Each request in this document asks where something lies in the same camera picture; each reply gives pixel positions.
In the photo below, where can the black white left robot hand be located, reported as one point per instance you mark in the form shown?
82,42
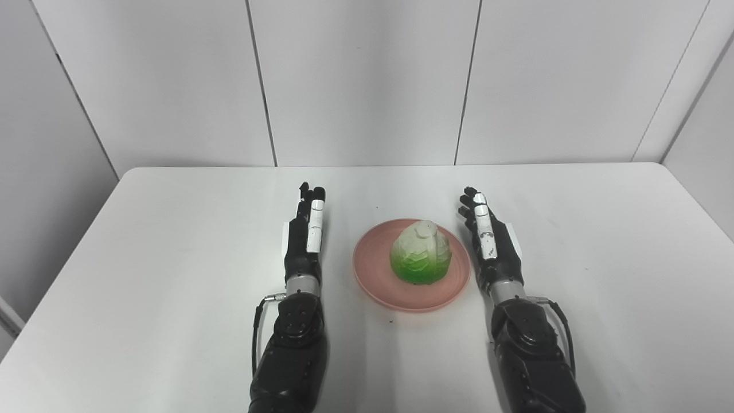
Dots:
301,246

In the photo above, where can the pink round plate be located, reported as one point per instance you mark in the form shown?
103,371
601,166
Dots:
373,269

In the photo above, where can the green white toy cabbage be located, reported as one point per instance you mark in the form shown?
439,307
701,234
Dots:
421,255

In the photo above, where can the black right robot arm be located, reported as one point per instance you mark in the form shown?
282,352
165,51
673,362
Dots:
530,355

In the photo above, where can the white door frame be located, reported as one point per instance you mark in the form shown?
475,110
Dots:
8,318

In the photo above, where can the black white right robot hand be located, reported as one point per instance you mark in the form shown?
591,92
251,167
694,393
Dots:
502,252

